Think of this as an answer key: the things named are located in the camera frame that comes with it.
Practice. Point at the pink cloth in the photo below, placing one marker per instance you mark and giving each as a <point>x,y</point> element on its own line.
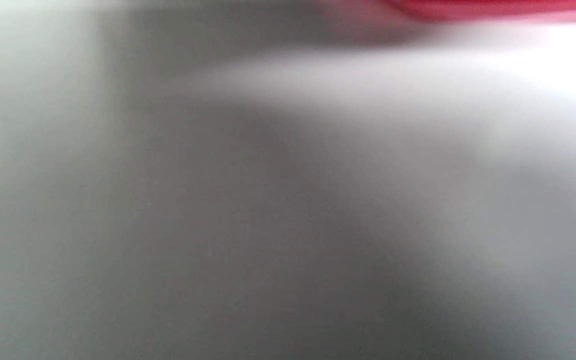
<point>493,7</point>

